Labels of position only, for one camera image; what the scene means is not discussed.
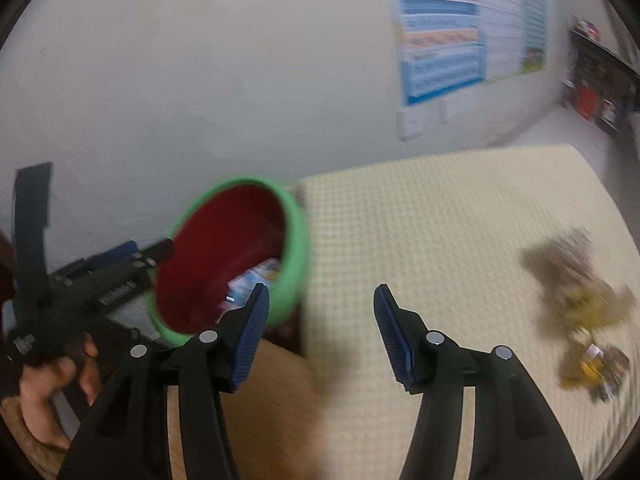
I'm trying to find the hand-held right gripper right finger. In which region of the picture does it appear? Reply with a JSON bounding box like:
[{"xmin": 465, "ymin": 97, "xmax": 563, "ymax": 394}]
[{"xmin": 374, "ymin": 284, "xmax": 583, "ymax": 480}]

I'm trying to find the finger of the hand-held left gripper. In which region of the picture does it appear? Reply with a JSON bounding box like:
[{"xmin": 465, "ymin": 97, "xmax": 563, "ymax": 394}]
[
  {"xmin": 87, "ymin": 242, "xmax": 140, "ymax": 267},
  {"xmin": 134, "ymin": 239, "xmax": 175, "ymax": 268}
]

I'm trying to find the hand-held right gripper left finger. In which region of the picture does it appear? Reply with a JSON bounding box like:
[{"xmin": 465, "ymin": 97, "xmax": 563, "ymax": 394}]
[{"xmin": 57, "ymin": 282, "xmax": 271, "ymax": 480}]

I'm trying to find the green bin with red inside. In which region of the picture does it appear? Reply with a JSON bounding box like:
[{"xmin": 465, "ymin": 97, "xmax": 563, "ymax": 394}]
[{"xmin": 150, "ymin": 176, "xmax": 311, "ymax": 348}]

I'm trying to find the white blue milk carton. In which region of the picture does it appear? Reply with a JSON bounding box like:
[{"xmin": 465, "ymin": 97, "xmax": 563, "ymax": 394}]
[{"xmin": 220, "ymin": 258, "xmax": 283, "ymax": 311}]

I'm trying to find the person's left forearm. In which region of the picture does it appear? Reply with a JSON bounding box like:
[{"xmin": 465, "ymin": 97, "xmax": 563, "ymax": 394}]
[{"xmin": 0, "ymin": 395, "xmax": 66, "ymax": 480}]

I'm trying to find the person's left hand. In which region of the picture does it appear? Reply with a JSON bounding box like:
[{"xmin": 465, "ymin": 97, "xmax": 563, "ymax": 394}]
[{"xmin": 20, "ymin": 342, "xmax": 103, "ymax": 451}]

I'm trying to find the yellow checked tablecloth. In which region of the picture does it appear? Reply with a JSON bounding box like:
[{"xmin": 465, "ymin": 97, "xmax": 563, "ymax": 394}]
[{"xmin": 295, "ymin": 145, "xmax": 640, "ymax": 480}]

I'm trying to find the small yellow dark wrapper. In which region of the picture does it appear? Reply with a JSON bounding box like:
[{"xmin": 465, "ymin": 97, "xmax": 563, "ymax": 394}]
[{"xmin": 559, "ymin": 342, "xmax": 632, "ymax": 404}]

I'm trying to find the yellow crumpled wrapper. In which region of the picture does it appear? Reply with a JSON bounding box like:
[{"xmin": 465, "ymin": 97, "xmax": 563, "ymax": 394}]
[{"xmin": 560, "ymin": 280, "xmax": 637, "ymax": 332}]

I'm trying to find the red bag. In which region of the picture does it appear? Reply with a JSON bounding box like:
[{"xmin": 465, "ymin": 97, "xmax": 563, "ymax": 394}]
[{"xmin": 575, "ymin": 85, "xmax": 599, "ymax": 119}]

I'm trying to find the dark storage shelf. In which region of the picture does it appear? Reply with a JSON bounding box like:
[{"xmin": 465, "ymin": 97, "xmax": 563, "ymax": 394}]
[{"xmin": 562, "ymin": 15, "xmax": 640, "ymax": 136}]

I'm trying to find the white wall socket plate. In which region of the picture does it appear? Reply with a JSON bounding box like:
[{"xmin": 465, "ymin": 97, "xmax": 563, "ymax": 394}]
[{"xmin": 397, "ymin": 107, "xmax": 427, "ymax": 142}]

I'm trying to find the blue lettered wall poster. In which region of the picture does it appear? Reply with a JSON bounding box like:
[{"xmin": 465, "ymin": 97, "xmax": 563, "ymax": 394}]
[{"xmin": 385, "ymin": 0, "xmax": 488, "ymax": 107}]

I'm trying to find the pale grid wall poster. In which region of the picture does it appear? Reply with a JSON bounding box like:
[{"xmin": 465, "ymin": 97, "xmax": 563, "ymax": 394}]
[{"xmin": 480, "ymin": 0, "xmax": 547, "ymax": 82}]

